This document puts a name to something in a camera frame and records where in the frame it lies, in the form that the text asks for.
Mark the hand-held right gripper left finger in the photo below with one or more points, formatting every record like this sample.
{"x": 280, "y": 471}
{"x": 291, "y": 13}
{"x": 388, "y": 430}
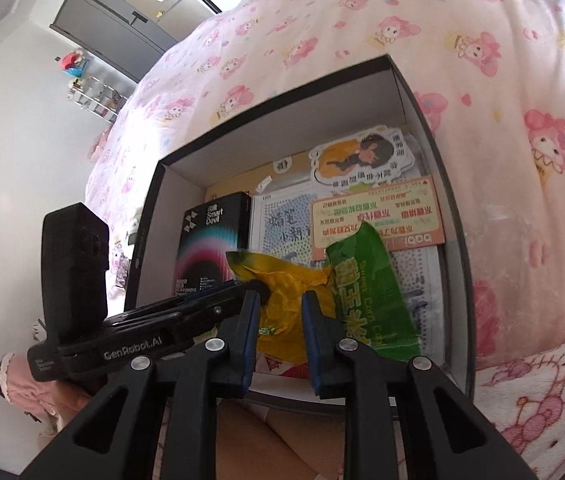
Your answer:
{"x": 248, "y": 342}

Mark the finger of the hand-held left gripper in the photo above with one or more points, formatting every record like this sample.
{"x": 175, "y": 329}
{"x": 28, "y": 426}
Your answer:
{"x": 187, "y": 310}

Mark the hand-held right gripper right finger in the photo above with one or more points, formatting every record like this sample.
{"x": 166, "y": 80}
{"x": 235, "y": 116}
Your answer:
{"x": 312, "y": 350}

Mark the yellow snack packet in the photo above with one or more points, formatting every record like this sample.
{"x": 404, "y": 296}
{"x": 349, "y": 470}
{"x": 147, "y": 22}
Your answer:
{"x": 282, "y": 300}

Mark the black screen protector box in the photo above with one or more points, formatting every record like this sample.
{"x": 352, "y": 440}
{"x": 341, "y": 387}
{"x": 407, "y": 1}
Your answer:
{"x": 212, "y": 240}

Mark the green snack packet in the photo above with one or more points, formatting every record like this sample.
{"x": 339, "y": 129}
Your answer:
{"x": 367, "y": 285}

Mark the black cardboard box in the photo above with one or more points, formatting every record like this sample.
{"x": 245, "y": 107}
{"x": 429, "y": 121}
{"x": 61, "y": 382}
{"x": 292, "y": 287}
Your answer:
{"x": 312, "y": 115}

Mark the person's left forearm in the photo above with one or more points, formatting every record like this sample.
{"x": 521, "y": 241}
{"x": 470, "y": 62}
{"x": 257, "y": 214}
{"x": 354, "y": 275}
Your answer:
{"x": 27, "y": 385}

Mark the white cartoon craft packet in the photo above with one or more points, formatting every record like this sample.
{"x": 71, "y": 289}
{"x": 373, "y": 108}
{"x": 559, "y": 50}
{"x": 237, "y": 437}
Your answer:
{"x": 282, "y": 220}

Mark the yellow-brown cardboard envelope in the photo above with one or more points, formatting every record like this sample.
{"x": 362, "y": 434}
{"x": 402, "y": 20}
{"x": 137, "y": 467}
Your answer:
{"x": 237, "y": 184}

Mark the orange printed card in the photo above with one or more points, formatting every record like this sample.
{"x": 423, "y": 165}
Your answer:
{"x": 387, "y": 215}

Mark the pink plush toy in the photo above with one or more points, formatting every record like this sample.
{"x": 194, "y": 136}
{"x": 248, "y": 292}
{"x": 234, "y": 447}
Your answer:
{"x": 72, "y": 62}

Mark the white plush patterned blanket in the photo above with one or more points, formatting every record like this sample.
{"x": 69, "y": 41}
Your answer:
{"x": 552, "y": 400}

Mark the grey wardrobe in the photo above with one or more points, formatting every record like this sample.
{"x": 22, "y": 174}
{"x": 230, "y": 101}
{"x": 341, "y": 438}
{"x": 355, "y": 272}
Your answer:
{"x": 112, "y": 15}

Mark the pink cartoon printed blanket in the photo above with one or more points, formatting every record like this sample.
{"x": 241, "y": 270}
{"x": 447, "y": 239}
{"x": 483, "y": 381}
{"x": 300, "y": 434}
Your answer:
{"x": 412, "y": 20}

